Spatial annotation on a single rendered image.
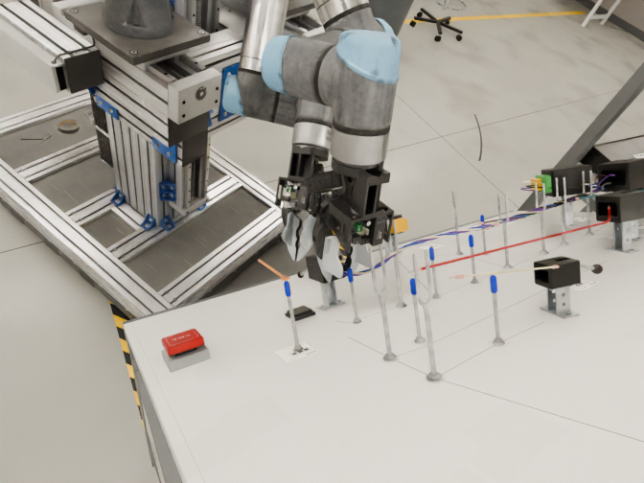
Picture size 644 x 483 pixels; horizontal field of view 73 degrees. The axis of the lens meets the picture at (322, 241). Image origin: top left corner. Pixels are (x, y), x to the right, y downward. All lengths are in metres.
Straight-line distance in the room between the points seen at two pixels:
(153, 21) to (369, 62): 0.67
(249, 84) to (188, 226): 1.12
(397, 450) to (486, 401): 0.11
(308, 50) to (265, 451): 0.45
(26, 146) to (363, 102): 1.97
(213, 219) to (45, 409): 0.92
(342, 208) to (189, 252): 1.32
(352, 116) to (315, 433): 0.35
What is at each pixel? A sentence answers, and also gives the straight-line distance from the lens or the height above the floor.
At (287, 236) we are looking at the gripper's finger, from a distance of 0.82.
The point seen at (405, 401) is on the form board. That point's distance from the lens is 0.47.
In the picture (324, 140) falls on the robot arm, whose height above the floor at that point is 1.21.
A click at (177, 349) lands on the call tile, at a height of 1.11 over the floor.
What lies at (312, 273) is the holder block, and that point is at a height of 1.09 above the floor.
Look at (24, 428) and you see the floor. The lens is 1.84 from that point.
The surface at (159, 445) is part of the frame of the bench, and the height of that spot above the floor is 0.80.
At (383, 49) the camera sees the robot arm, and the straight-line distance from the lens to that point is 0.53.
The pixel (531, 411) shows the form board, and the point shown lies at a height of 1.35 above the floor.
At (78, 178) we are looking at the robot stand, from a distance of 2.17.
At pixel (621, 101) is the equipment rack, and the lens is 1.39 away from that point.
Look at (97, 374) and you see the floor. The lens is 1.85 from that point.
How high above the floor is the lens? 1.68
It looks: 48 degrees down
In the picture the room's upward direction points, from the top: 21 degrees clockwise
